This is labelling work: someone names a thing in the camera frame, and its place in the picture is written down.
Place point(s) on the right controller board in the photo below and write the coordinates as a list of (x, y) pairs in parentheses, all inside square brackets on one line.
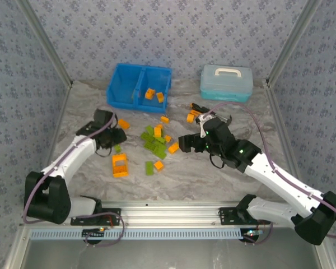
[(252, 233)]

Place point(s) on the left controller board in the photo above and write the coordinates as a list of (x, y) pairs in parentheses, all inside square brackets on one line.
[(93, 233)]

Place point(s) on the blue divided plastic bin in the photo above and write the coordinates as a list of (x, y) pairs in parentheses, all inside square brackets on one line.
[(123, 84)]

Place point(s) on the aluminium frame post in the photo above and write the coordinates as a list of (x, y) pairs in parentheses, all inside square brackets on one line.
[(46, 42), (292, 42)]

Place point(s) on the long orange lego brick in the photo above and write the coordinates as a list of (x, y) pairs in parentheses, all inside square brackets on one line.
[(123, 124)]

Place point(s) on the controller board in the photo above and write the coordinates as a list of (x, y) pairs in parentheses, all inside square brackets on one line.
[(252, 233), (93, 233)]

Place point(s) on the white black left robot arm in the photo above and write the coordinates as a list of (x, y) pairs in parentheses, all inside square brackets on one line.
[(72, 157)]

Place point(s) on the black left mount plate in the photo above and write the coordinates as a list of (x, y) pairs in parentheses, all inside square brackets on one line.
[(81, 221)]

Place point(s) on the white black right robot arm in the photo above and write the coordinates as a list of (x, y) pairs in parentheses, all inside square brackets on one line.
[(282, 179)]

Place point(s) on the grey metal panel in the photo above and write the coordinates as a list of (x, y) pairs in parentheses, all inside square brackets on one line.
[(168, 255)]

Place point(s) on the light blue plastic case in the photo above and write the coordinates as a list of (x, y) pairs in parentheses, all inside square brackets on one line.
[(226, 89)]

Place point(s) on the black mount plate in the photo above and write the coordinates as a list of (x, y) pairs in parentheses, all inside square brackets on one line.
[(226, 217), (81, 221)]

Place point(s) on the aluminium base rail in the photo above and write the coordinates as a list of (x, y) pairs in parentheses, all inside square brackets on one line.
[(168, 213)]

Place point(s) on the orange lego window frame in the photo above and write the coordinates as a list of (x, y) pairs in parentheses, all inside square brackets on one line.
[(120, 171)]

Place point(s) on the black right mount plate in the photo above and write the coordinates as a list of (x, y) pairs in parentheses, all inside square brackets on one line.
[(226, 217)]

